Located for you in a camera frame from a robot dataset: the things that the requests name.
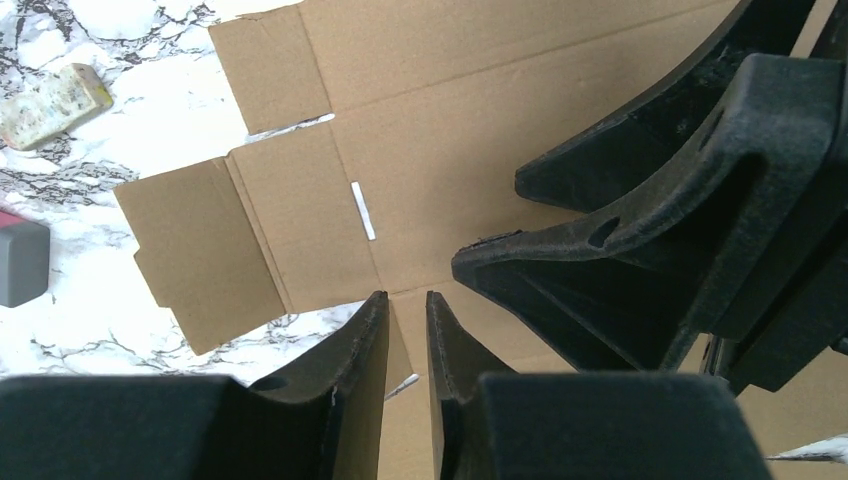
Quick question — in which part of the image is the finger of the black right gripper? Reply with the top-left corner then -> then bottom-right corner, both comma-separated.
514,0 -> 814,213
451,54 -> 847,391

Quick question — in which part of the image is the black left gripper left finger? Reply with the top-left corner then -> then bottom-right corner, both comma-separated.
1,291 -> 390,479

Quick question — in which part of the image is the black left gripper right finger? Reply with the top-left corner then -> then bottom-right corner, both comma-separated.
426,291 -> 770,480

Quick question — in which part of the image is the brown cardboard box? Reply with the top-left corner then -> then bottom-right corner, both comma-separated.
112,0 -> 848,480

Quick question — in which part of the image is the pink grey whiteboard eraser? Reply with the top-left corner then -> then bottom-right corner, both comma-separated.
1,212 -> 51,308

